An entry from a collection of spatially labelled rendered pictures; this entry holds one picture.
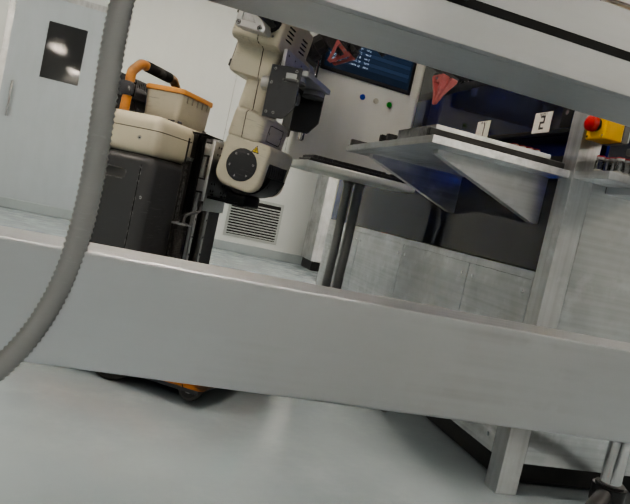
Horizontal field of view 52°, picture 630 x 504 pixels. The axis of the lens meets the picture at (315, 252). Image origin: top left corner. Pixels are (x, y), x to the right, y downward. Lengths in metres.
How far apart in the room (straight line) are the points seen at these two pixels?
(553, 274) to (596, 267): 0.13
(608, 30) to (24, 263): 0.67
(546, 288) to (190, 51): 5.79
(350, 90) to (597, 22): 1.86
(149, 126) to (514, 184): 1.07
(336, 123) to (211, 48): 4.68
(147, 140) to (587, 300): 1.34
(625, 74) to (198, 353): 0.57
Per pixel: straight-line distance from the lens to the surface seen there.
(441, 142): 1.65
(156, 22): 7.20
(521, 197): 1.86
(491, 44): 0.76
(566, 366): 0.87
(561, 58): 0.80
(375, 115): 2.66
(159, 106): 2.24
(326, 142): 2.58
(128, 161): 2.08
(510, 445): 1.88
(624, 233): 1.94
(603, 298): 1.92
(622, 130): 1.80
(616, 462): 1.80
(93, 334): 0.69
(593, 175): 1.76
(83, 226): 0.67
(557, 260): 1.82
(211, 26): 7.23
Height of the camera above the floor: 0.64
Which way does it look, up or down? 4 degrees down
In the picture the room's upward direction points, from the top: 12 degrees clockwise
